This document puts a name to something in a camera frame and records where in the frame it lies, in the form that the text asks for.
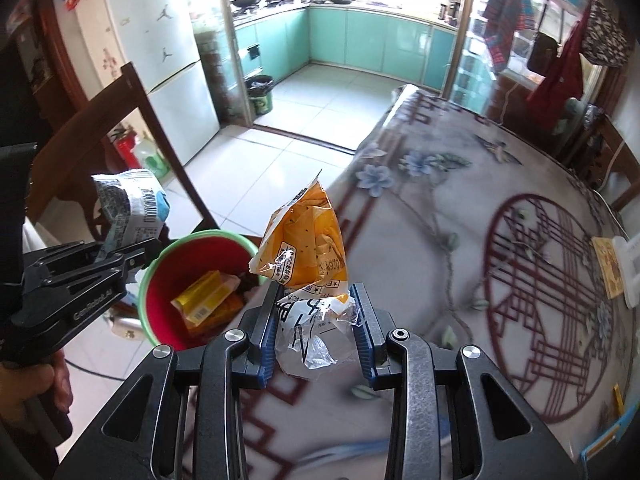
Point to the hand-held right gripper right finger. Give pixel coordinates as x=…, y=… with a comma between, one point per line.
x=364, y=342

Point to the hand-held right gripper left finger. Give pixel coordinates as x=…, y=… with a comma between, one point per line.
x=267, y=332

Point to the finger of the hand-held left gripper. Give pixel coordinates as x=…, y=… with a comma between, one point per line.
x=142, y=252
x=65, y=255

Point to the red bucket with green rim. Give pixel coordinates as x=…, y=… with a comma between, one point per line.
x=165, y=280

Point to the orange packet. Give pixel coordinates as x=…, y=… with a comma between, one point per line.
x=225, y=312

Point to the white and blue wrapper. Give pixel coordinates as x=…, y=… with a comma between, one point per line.
x=130, y=205

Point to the yellow snack packet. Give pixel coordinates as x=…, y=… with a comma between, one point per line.
x=202, y=297

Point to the orange and clear snack wrapper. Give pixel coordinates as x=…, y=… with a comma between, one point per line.
x=305, y=240

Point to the person's left forearm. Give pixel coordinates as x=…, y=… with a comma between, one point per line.
x=25, y=455

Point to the green trash bin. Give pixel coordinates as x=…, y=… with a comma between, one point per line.
x=261, y=97

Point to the person's left hand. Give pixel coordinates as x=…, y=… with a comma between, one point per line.
x=22, y=385

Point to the green and white plastic bottle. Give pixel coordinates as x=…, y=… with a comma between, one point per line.
x=152, y=160

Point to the red fire extinguisher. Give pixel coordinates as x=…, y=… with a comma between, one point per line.
x=127, y=152

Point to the dark carved wooden chair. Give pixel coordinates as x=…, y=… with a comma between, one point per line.
x=150, y=125

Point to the white refrigerator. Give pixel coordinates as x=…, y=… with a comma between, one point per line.
x=160, y=20

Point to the yellow patterned book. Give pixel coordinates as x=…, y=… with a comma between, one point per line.
x=607, y=265

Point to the small yellow card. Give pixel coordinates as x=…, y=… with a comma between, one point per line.
x=618, y=399

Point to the blue-edged booklet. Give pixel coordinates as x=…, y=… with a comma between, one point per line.
x=605, y=442

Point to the white flat box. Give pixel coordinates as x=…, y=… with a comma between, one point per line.
x=629, y=280

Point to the black wok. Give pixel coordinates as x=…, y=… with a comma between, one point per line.
x=247, y=1

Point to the teal kitchen cabinets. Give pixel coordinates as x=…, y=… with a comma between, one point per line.
x=380, y=40

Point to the brown wooden chair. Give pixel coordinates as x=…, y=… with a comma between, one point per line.
x=605, y=145

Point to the red hanging garment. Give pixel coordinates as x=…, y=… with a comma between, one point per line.
x=562, y=80

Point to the black hanging bag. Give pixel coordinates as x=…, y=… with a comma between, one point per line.
x=542, y=52

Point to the plaid hanging shirt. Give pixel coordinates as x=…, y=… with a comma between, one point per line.
x=507, y=15

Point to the black and white patterned bag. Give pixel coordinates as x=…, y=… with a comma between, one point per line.
x=602, y=35

